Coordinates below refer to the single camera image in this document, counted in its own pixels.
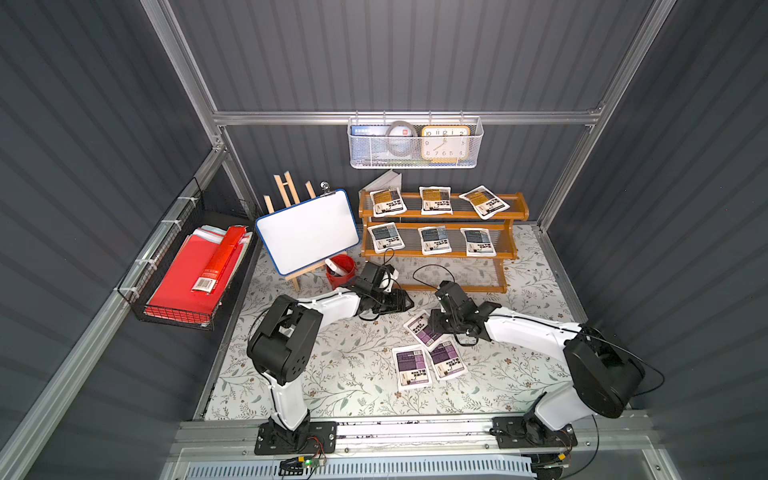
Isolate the purple coffee bag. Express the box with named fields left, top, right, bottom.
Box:
left=429, top=339, right=468, bottom=381
left=392, top=345, right=432, bottom=392

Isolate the dark blue coffee bag under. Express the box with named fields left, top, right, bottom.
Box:
left=367, top=222, right=405, bottom=254

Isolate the white coffee bag face-down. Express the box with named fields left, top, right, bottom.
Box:
left=461, top=228, right=497, bottom=257

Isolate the dark blue coffee bag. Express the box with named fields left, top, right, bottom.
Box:
left=418, top=225, right=452, bottom=256

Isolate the yellow coffee bag top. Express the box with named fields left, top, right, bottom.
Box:
left=369, top=187, right=407, bottom=218

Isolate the yellow coffee bag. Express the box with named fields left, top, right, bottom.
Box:
left=369, top=187, right=407, bottom=218
left=459, top=185, right=510, bottom=220
left=419, top=186, right=453, bottom=216

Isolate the yellow coffee bag front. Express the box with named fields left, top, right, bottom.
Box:
left=459, top=185, right=510, bottom=220

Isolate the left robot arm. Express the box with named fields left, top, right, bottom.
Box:
left=246, top=262, right=414, bottom=438

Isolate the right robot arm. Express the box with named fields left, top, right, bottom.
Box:
left=429, top=280, right=645, bottom=444

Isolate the wooden two-tier shelf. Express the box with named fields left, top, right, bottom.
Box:
left=359, top=187, right=529, bottom=293

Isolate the red cup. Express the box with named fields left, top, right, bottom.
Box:
left=325, top=254, right=356, bottom=290

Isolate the wooden easel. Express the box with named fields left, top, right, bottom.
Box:
left=263, top=171, right=326, bottom=293

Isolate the blue box in basket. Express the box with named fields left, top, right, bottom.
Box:
left=349, top=125, right=389, bottom=137

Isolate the round grey tape roll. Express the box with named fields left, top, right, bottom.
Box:
left=385, top=120, right=417, bottom=158

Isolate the yellow square clock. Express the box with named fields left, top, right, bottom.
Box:
left=421, top=125, right=471, bottom=163

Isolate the red long box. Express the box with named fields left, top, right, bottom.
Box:
left=192, top=226, right=247, bottom=294

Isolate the red folder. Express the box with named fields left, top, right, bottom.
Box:
left=144, top=225, right=252, bottom=326

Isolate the whiteboard with blue frame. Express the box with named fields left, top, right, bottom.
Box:
left=255, top=189, right=360, bottom=277

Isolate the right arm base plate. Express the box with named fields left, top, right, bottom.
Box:
left=489, top=416, right=578, bottom=450

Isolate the white wire wall basket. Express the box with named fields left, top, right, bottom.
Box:
left=347, top=115, right=484, bottom=169

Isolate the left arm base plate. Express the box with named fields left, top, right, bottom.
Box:
left=254, top=420, right=338, bottom=456

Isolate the black wire side basket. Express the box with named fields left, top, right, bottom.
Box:
left=117, top=180, right=256, bottom=331

